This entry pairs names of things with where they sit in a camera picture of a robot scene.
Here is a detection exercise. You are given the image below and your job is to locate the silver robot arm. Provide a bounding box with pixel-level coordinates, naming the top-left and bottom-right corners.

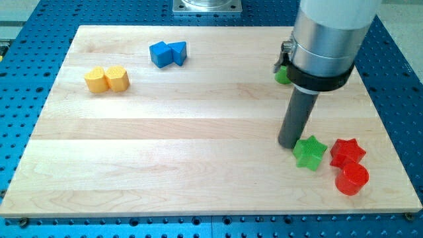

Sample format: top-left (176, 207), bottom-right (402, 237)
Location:
top-left (274, 0), bottom-right (381, 92)

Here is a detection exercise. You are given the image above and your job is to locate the green circle block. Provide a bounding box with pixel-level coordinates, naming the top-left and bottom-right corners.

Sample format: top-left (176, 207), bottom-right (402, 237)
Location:
top-left (274, 66), bottom-right (291, 85)

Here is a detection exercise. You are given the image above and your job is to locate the green star block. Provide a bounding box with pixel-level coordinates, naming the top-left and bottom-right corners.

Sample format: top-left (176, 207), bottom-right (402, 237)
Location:
top-left (293, 136), bottom-right (328, 171)

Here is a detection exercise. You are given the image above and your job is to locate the red star block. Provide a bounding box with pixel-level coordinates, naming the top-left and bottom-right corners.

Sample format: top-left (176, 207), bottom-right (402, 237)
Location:
top-left (330, 138), bottom-right (366, 169)

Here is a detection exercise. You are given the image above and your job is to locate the red circle block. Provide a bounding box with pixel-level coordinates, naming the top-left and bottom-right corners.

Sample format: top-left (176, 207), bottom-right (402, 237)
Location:
top-left (335, 163), bottom-right (369, 196)

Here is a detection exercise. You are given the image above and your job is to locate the wooden board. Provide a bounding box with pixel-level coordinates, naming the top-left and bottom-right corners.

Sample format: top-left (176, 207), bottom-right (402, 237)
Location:
top-left (1, 26), bottom-right (422, 218)

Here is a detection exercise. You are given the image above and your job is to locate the blue triangle block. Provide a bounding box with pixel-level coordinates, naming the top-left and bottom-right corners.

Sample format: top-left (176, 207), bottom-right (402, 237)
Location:
top-left (167, 42), bottom-right (187, 66)

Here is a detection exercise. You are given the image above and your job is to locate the blue cube block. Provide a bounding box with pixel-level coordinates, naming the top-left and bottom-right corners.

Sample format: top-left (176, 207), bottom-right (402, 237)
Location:
top-left (149, 42), bottom-right (173, 68)

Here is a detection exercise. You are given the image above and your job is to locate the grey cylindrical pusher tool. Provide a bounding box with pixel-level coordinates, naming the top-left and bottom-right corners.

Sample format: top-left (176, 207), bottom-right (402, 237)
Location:
top-left (278, 87), bottom-right (319, 149)

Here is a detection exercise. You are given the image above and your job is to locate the yellow hexagon block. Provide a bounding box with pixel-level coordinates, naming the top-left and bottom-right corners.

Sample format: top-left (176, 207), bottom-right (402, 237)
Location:
top-left (104, 65), bottom-right (130, 93)

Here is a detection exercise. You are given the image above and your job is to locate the yellow heart block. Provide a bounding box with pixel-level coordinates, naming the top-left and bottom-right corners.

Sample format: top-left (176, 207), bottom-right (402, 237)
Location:
top-left (84, 66), bottom-right (109, 93)

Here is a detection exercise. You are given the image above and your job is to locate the blue perforated table plate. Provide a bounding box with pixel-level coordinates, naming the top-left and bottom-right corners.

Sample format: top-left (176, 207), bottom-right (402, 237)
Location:
top-left (1, 0), bottom-right (422, 237)

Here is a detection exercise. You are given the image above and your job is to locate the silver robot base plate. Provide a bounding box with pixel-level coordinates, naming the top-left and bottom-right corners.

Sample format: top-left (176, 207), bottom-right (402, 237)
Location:
top-left (173, 0), bottom-right (243, 13)

